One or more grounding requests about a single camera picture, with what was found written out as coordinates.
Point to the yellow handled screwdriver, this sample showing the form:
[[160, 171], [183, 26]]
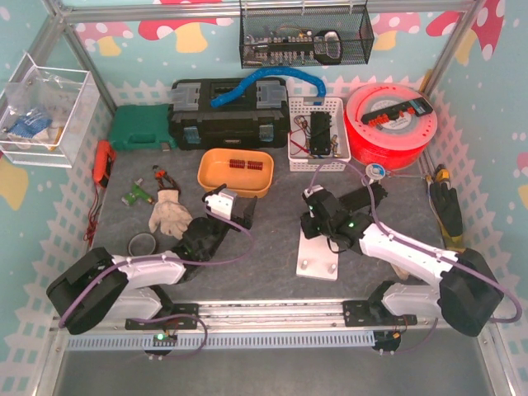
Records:
[[441, 174]]

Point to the green plastic case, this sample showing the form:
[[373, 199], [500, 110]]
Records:
[[136, 127]]

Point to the black module in basket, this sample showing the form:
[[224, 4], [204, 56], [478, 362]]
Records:
[[319, 135]]

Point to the green small tool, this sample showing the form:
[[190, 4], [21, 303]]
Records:
[[137, 193]]

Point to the black toolbox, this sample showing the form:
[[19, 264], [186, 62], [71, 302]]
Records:
[[260, 118]]

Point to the black wire mesh basket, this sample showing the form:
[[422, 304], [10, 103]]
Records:
[[304, 33]]

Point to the clear acrylic wall box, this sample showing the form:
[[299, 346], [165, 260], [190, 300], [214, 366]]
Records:
[[70, 96]]

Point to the grey tape roll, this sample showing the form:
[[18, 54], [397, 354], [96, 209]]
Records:
[[142, 244]]

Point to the orange multimeter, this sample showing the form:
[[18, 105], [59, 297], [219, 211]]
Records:
[[103, 163]]

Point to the black terminal strip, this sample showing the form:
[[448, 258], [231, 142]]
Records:
[[415, 107]]

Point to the small red spring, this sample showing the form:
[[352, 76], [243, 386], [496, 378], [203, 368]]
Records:
[[255, 165], [237, 163]]

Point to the aluminium rail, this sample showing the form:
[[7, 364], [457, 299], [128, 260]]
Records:
[[268, 315]]

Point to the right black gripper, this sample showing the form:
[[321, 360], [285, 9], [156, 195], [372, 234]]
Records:
[[346, 202]]

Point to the orange plastic tray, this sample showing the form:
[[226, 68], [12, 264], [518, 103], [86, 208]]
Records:
[[214, 171]]

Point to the grey slotted cable duct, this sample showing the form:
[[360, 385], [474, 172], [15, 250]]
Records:
[[221, 341]]

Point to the white peg base plate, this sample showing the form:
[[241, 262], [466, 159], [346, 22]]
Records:
[[315, 259]]

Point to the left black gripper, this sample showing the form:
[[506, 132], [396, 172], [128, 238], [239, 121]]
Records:
[[233, 219]]

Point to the black yellow work glove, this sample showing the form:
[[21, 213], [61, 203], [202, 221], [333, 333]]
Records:
[[446, 207]]

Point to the blue white glove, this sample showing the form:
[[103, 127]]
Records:
[[32, 125]]

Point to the red handled pliers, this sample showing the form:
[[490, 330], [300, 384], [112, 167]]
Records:
[[164, 180]]

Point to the white perforated basket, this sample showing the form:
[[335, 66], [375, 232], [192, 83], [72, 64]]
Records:
[[300, 159]]

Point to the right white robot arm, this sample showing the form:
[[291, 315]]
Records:
[[458, 286]]

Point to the solder wire spool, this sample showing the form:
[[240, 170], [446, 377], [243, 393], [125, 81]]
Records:
[[374, 172]]

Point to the red filament spool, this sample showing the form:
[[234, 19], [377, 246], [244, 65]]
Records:
[[396, 144]]

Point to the white work glove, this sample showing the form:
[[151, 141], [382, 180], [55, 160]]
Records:
[[169, 216]]

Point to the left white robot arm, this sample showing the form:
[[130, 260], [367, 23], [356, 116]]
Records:
[[100, 283]]

